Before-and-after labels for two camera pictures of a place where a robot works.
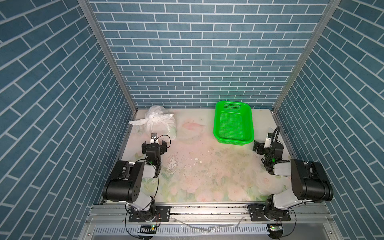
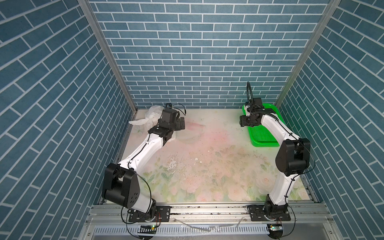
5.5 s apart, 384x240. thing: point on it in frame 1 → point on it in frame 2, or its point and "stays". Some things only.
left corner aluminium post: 89,11 stays
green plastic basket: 233,123 → 258,135
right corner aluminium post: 332,6 stays
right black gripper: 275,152 → 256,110
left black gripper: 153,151 → 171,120
